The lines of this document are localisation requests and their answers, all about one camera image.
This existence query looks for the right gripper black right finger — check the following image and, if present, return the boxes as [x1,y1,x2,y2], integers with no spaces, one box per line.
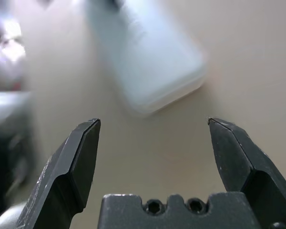
[208,116,286,229]

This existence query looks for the white plastic pencil case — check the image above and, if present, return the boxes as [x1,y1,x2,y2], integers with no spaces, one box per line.
[85,0,209,117]

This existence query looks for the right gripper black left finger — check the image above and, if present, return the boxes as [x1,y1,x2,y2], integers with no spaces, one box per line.
[15,117,102,229]

